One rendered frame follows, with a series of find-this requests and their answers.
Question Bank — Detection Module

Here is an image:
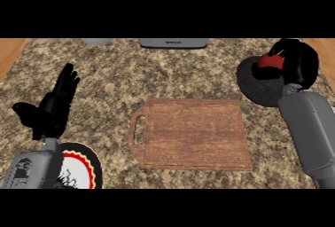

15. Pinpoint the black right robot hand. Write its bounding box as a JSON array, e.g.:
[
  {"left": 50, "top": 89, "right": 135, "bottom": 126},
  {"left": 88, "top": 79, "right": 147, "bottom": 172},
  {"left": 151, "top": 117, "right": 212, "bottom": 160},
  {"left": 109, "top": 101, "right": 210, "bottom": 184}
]
[{"left": 250, "top": 38, "right": 320, "bottom": 90}]

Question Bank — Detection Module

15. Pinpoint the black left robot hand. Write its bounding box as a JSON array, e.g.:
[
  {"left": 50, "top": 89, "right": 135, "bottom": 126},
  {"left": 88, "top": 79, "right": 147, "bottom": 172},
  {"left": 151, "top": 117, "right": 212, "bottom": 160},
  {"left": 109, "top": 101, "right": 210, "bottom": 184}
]
[{"left": 10, "top": 62, "right": 82, "bottom": 141}]

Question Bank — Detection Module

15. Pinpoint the dark grey pan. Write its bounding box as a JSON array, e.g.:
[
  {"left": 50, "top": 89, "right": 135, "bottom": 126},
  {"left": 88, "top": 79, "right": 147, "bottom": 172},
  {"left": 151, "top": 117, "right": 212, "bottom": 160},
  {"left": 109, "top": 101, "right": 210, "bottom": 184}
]
[{"left": 236, "top": 55, "right": 293, "bottom": 108}]

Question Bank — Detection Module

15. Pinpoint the brown wooden cutting board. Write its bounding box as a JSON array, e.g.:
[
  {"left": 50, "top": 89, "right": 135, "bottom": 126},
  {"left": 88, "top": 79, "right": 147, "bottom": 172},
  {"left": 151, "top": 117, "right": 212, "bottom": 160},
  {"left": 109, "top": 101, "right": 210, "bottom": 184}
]
[{"left": 126, "top": 98, "right": 253, "bottom": 172}]

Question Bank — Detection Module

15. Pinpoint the black red white plate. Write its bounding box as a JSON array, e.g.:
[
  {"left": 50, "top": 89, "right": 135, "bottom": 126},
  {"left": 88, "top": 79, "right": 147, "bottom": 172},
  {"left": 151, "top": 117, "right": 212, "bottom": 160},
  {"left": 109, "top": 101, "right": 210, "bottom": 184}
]
[{"left": 51, "top": 142, "right": 104, "bottom": 190}]

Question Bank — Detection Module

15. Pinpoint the pale grey round object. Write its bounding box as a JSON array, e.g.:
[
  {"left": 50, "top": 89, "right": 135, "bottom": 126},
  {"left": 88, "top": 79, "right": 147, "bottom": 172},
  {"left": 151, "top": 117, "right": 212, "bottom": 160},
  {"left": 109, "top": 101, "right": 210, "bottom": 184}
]
[{"left": 79, "top": 38, "right": 113, "bottom": 46}]

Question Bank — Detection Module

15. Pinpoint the dark grey appliance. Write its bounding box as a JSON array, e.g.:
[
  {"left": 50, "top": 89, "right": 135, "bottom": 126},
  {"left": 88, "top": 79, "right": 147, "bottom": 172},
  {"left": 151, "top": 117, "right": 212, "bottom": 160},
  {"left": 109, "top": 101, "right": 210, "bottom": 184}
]
[{"left": 137, "top": 38, "right": 209, "bottom": 50}]

